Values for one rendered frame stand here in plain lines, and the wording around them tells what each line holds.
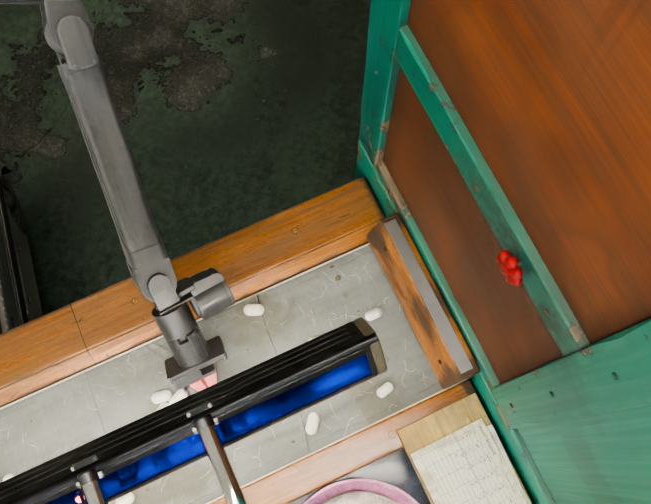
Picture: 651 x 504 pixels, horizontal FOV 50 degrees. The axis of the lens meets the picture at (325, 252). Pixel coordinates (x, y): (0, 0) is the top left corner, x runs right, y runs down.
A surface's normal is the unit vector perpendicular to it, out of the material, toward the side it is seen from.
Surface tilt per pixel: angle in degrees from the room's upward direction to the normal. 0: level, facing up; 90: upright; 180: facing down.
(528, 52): 90
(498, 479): 0
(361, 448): 0
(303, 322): 0
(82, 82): 48
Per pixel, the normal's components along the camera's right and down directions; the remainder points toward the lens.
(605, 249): -0.91, 0.40
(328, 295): 0.00, -0.29
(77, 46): 0.44, 0.22
